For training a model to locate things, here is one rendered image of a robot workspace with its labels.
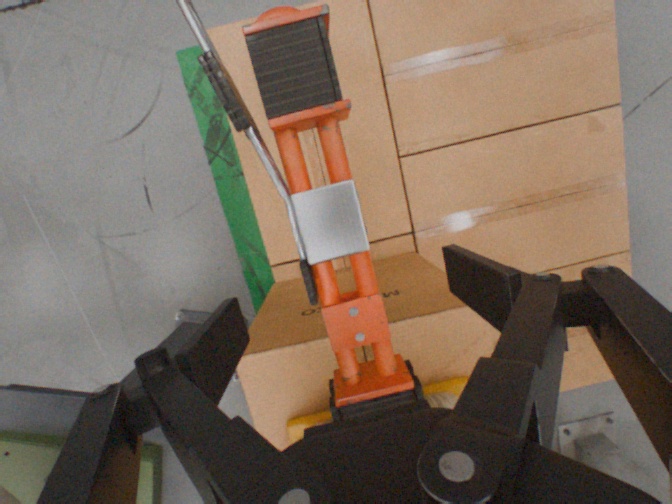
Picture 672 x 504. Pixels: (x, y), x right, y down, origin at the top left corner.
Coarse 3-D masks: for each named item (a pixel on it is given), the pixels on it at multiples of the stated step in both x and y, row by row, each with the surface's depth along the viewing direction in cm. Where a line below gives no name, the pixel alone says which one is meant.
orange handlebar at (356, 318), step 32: (288, 128) 29; (320, 128) 30; (288, 160) 30; (352, 256) 32; (320, 288) 32; (352, 320) 32; (384, 320) 32; (352, 352) 34; (384, 352) 34; (352, 384) 34
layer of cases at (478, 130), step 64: (384, 0) 76; (448, 0) 76; (512, 0) 77; (576, 0) 77; (384, 64) 79; (448, 64) 79; (512, 64) 80; (576, 64) 80; (384, 128) 82; (448, 128) 82; (512, 128) 83; (576, 128) 83; (256, 192) 83; (384, 192) 85; (448, 192) 85; (512, 192) 86; (576, 192) 86; (384, 256) 88; (512, 256) 89; (576, 256) 90; (576, 384) 98
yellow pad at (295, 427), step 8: (304, 416) 50; (312, 416) 49; (320, 416) 49; (328, 416) 49; (288, 424) 49; (296, 424) 49; (304, 424) 49; (312, 424) 49; (288, 432) 49; (296, 432) 49; (296, 440) 49
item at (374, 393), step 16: (368, 368) 36; (400, 368) 35; (336, 384) 35; (368, 384) 34; (384, 384) 33; (400, 384) 32; (416, 384) 33; (336, 400) 32; (352, 400) 32; (368, 400) 34; (384, 400) 34; (400, 400) 34; (416, 400) 34; (336, 416) 33; (352, 416) 34; (368, 416) 34
